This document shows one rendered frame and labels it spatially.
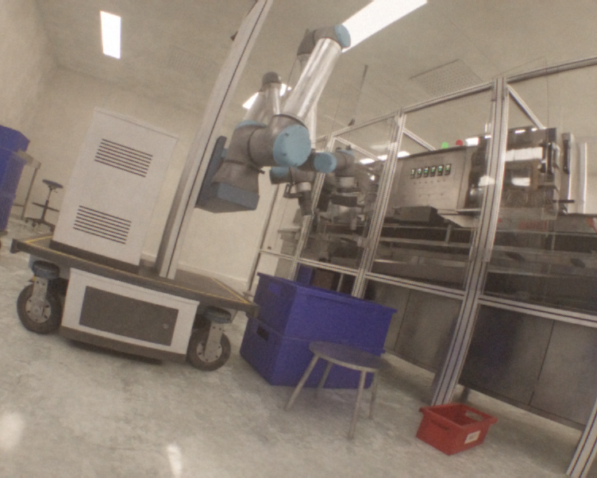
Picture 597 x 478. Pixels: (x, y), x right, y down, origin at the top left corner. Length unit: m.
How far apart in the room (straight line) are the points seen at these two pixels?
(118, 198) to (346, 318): 1.05
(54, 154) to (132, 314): 5.43
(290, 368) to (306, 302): 0.29
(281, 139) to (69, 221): 0.78
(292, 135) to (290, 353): 0.85
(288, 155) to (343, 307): 0.71
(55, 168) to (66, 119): 0.88
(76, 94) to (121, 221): 5.56
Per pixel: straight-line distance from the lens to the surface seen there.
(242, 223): 6.54
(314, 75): 1.39
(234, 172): 1.28
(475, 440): 1.44
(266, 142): 1.21
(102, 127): 1.30
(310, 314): 1.43
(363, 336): 1.65
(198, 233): 6.33
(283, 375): 1.47
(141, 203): 1.25
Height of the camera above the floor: 0.50
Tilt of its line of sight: 5 degrees up
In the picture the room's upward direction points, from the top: 16 degrees clockwise
